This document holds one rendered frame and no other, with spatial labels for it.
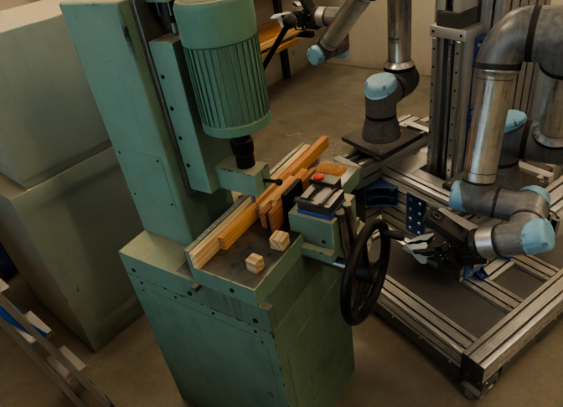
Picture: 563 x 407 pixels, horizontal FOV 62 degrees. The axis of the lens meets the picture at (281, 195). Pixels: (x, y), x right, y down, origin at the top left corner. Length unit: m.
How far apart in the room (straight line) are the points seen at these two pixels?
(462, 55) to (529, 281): 1.02
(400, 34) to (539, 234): 0.96
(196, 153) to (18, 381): 1.60
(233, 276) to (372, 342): 1.09
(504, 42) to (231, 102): 0.60
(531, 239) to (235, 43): 0.76
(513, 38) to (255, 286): 0.79
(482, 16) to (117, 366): 1.99
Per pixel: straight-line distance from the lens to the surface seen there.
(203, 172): 1.28
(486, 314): 2.01
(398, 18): 1.80
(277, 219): 1.27
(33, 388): 2.48
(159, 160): 1.31
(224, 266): 1.21
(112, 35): 1.22
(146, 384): 2.22
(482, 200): 1.22
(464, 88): 1.63
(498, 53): 1.14
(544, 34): 1.13
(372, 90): 1.75
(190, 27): 1.06
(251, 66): 1.09
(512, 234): 1.14
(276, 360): 1.37
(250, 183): 1.24
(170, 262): 1.44
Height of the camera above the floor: 1.69
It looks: 34 degrees down
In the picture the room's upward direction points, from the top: 9 degrees counter-clockwise
